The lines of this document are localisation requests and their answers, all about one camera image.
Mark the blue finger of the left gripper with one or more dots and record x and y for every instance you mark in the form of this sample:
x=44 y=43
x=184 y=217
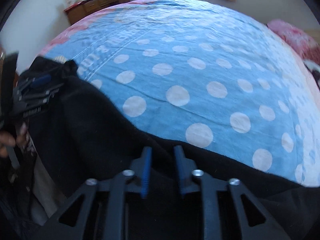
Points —
x=34 y=82
x=32 y=98

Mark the brown wooden desk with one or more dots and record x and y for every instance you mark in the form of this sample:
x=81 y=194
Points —
x=80 y=10

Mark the black pants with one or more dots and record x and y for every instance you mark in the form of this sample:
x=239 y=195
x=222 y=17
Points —
x=86 y=137

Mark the beige wooden headboard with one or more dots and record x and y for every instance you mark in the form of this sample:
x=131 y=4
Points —
x=315 y=34

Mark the person's left hand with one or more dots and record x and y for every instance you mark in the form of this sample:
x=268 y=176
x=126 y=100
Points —
x=7 y=139

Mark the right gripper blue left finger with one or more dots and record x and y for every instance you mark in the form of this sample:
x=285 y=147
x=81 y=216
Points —
x=98 y=210

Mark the blue pink patterned bedsheet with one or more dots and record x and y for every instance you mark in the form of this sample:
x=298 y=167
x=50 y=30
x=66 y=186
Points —
x=213 y=77

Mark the pink floral folded quilt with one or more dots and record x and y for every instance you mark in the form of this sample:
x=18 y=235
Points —
x=301 y=42

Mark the white floral gift bag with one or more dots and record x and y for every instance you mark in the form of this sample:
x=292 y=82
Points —
x=68 y=3

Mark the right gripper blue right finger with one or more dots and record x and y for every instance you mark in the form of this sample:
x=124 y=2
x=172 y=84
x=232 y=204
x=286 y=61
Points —
x=228 y=209

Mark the white pillow with dark dots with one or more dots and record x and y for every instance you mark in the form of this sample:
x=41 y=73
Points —
x=314 y=69

